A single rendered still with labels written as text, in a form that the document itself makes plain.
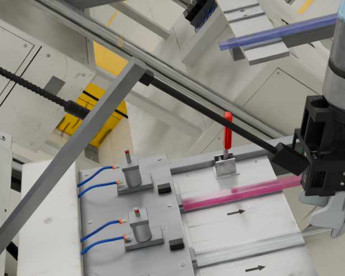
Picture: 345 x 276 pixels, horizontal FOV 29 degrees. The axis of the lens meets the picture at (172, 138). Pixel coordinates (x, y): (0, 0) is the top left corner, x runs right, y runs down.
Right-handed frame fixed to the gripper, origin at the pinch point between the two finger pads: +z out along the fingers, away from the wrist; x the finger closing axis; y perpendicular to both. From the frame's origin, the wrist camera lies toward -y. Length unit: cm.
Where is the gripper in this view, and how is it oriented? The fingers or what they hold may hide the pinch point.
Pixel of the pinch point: (337, 224)
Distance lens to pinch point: 92.8
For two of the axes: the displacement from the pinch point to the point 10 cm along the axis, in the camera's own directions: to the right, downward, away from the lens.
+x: 1.5, 5.8, -8.0
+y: -9.9, 0.5, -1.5
